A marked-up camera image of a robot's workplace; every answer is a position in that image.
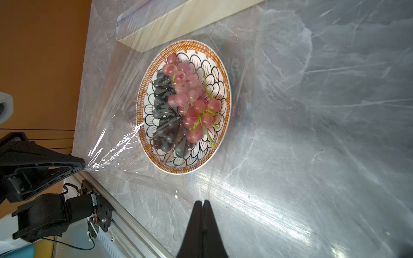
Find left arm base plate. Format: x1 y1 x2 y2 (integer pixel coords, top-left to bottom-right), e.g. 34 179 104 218
81 180 114 233

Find clear plastic wrap sheet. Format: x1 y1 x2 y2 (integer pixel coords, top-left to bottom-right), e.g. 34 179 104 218
73 1 413 258

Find black grape bunch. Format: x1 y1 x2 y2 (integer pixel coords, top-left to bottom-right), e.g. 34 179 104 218
151 72 193 158

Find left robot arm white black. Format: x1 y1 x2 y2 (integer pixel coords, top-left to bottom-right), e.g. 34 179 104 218
1 132 95 243

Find red grape bunch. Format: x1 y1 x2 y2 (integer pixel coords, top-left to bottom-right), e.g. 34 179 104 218
162 54 222 146

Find patterned plate orange rim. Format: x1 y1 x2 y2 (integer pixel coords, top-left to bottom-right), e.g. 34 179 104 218
136 40 231 174

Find white plastic wrap dispenser box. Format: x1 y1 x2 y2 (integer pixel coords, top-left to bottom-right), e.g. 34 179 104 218
116 0 261 53

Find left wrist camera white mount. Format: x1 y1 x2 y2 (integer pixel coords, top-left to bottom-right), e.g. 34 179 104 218
0 92 14 124

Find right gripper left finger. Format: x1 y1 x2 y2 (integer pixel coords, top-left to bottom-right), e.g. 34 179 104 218
176 201 202 258

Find aluminium front rail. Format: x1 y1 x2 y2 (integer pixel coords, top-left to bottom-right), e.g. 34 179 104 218
74 172 173 258

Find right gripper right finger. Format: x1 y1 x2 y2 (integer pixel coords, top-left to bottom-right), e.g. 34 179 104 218
202 200 228 258

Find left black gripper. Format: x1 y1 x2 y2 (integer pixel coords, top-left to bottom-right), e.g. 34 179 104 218
1 132 86 203

